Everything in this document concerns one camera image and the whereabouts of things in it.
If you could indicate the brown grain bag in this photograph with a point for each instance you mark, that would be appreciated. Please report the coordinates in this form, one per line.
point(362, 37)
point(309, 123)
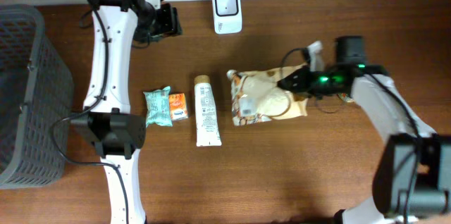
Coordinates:
point(256, 98)

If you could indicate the white cream tube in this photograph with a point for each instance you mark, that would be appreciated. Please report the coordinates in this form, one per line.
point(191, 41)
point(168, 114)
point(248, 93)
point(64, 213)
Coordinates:
point(205, 113)

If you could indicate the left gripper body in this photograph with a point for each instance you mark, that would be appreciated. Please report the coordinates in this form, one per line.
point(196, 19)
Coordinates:
point(168, 20)

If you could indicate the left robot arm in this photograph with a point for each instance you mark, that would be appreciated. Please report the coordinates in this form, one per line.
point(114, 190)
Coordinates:
point(106, 122)

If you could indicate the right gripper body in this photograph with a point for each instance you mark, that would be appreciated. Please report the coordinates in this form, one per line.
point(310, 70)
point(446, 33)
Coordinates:
point(306, 82)

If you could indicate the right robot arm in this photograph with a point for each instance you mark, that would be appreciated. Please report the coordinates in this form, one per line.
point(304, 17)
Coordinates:
point(412, 181)

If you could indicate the teal snack packet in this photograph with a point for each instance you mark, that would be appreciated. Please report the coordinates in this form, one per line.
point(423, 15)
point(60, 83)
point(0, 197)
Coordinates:
point(158, 109)

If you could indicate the white barcode scanner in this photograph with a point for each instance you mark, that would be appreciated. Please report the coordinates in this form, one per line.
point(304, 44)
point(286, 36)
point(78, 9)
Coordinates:
point(227, 16)

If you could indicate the grey plastic basket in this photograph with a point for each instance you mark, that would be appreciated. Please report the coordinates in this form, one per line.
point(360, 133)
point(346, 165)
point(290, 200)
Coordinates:
point(36, 90)

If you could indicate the orange tissue pack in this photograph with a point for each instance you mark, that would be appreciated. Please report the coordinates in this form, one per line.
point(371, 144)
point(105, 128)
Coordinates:
point(178, 106)

